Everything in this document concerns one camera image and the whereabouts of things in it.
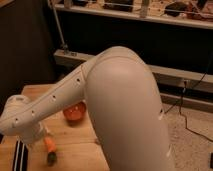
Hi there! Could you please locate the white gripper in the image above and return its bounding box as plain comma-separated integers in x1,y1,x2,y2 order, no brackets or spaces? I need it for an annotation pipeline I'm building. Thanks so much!
20,122,47,144

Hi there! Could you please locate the orange pepper with green stem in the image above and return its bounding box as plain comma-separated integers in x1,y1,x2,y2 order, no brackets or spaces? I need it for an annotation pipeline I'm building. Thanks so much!
43,136,57,166

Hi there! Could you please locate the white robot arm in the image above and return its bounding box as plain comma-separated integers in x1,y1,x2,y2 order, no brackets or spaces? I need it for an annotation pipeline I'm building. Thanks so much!
0,46,175,171

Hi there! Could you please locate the orange ceramic bowl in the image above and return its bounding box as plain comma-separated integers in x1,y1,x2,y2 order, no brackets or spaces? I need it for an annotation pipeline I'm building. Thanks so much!
63,102,86,122

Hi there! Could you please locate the black white striped object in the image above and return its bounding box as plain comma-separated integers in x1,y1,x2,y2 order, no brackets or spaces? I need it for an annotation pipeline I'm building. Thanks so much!
12,141,28,171

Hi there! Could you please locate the wooden table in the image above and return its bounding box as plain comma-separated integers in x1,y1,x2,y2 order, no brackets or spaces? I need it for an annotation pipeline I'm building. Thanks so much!
0,84,109,171

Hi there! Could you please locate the metal pole stand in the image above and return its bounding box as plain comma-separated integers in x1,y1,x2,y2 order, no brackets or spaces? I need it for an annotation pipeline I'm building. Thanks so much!
50,0,76,54

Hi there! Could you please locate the cluttered shelf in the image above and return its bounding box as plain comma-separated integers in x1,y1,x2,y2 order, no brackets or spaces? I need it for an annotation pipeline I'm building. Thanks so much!
47,0,213,30

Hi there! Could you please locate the black cable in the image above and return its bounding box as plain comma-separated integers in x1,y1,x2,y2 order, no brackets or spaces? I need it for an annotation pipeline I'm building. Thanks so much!
163,49,213,144

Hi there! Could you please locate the grey baseboard rail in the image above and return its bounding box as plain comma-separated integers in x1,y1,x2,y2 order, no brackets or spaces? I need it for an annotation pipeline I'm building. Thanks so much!
54,46,213,113

